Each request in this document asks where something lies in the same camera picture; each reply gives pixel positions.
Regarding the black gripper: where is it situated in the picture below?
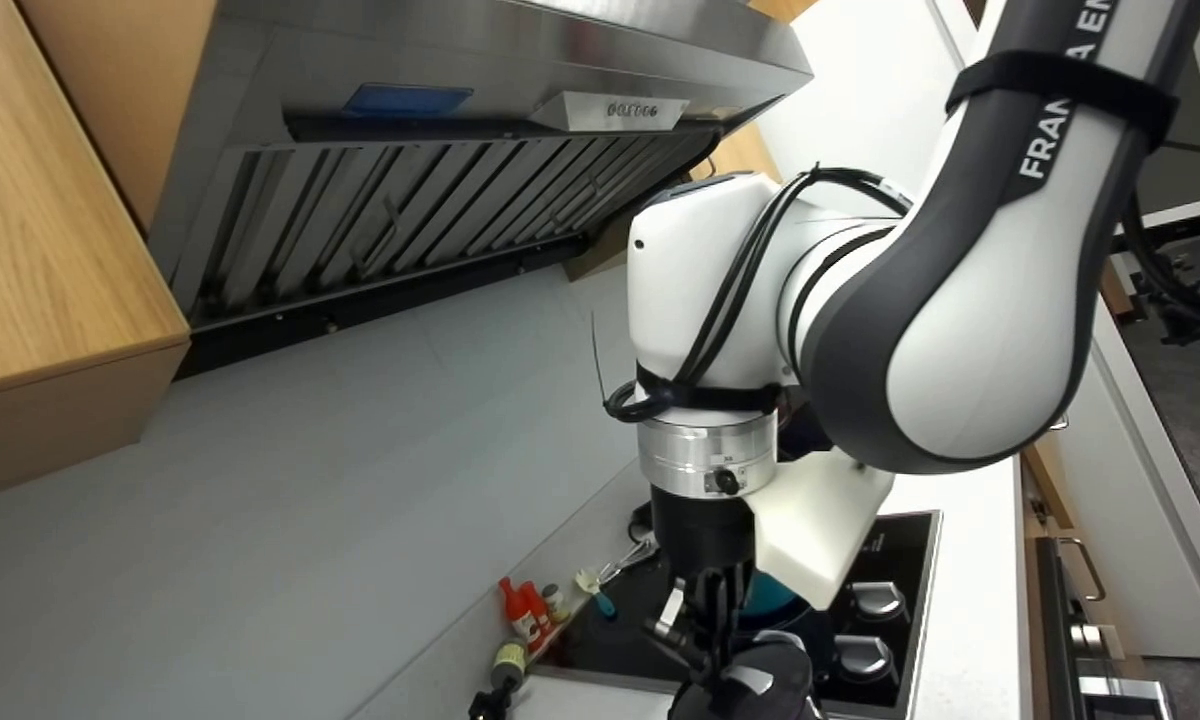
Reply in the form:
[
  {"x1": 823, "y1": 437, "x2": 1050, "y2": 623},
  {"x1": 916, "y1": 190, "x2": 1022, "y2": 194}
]
[{"x1": 649, "y1": 482, "x2": 759, "y2": 685}]

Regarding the black pot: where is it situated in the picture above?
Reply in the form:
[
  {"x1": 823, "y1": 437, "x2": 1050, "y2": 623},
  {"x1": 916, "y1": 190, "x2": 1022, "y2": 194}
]
[{"x1": 666, "y1": 629, "x2": 833, "y2": 720}]

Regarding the black glass cooktop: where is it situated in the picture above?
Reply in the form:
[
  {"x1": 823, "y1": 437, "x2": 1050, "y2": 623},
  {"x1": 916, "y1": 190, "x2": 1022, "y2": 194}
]
[{"x1": 543, "y1": 506, "x2": 946, "y2": 720}]

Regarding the silver cooktop knob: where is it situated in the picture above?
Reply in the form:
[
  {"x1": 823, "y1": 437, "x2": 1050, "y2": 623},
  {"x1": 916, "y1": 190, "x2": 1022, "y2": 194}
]
[
  {"x1": 833, "y1": 633, "x2": 895, "y2": 691},
  {"x1": 846, "y1": 576, "x2": 914, "y2": 633}
]

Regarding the red bottle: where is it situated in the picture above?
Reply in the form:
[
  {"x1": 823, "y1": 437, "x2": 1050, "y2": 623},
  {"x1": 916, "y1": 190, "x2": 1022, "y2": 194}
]
[{"x1": 496, "y1": 571, "x2": 563, "y2": 656}]

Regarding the dark bottle yellow label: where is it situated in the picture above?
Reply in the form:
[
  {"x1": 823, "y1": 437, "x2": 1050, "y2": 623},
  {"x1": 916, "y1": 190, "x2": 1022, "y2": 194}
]
[{"x1": 464, "y1": 636, "x2": 534, "y2": 720}]

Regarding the black tripod stand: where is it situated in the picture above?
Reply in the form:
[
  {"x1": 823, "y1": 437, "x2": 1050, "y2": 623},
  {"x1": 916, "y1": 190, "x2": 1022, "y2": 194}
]
[{"x1": 1115, "y1": 194, "x2": 1200, "y2": 351}]

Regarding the stainless steel range hood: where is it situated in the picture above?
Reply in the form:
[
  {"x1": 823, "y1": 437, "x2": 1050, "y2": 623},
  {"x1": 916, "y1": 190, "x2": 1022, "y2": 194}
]
[{"x1": 145, "y1": 0, "x2": 816, "y2": 382}]

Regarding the blue handled utensil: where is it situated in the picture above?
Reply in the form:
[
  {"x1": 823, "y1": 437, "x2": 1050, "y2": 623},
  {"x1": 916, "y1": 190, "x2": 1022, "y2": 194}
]
[{"x1": 574, "y1": 568, "x2": 626, "y2": 623}]

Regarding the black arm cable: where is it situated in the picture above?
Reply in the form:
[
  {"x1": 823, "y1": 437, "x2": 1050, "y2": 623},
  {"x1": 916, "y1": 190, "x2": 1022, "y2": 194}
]
[{"x1": 601, "y1": 162, "x2": 914, "y2": 426}]

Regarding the silver oven handle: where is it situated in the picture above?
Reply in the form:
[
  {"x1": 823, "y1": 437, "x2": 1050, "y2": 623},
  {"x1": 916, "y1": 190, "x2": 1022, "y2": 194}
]
[{"x1": 1032, "y1": 522, "x2": 1107, "y2": 612}]

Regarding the large wooden wall cabinet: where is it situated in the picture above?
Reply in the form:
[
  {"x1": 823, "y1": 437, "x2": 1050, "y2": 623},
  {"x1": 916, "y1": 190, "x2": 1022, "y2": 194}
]
[{"x1": 0, "y1": 0, "x2": 193, "y2": 506}]

